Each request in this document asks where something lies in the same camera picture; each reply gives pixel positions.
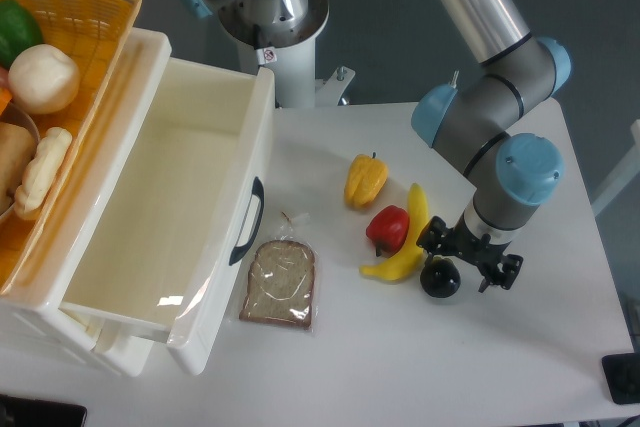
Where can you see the green bell pepper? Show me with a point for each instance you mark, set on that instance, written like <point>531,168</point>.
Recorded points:
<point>19,31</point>

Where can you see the bagged brown bread slice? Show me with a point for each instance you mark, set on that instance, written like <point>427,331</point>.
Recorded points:
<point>281,276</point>

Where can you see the yellow woven basket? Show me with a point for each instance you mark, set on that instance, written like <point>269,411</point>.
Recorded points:
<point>92,33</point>

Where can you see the black device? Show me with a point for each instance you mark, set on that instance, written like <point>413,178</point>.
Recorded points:
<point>622,377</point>
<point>22,412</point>

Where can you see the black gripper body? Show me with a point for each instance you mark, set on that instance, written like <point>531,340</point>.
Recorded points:
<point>481,251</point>

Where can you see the yellow bell pepper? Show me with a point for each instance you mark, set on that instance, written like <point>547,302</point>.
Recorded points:
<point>366,177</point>

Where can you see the red bell pepper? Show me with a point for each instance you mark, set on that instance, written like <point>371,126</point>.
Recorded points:
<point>388,230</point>

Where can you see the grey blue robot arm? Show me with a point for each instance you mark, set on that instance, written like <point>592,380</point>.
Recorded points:
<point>512,174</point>

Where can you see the dark purple mangosteen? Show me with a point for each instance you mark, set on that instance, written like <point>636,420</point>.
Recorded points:
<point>440,278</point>

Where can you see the tan bread roll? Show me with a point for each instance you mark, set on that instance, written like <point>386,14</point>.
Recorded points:
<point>17,149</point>

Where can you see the cream twisted bread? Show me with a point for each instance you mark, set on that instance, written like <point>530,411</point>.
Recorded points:
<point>40,173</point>

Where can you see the yellow banana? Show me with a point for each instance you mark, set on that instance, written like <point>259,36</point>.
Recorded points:
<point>403,263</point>

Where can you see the white round bun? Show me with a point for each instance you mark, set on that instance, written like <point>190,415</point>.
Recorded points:
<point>43,80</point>

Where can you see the white chair frame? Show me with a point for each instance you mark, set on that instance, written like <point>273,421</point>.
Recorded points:
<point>626,169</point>

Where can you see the black device bottom right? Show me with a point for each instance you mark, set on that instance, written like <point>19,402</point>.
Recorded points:
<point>622,377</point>

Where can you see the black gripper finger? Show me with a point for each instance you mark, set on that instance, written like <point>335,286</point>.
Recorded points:
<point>432,238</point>
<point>500,272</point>

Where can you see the white plastic drawer cabinet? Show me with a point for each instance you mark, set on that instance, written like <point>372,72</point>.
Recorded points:
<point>33,319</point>

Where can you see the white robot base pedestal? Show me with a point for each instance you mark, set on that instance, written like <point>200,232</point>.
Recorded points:
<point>280,35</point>

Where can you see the white open drawer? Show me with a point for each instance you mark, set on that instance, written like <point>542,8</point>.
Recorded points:
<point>161,265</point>

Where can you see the orange carrot piece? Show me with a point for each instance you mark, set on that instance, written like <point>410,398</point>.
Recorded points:
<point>5,99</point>

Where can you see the black device bottom left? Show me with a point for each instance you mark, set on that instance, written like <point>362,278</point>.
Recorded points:
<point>22,412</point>

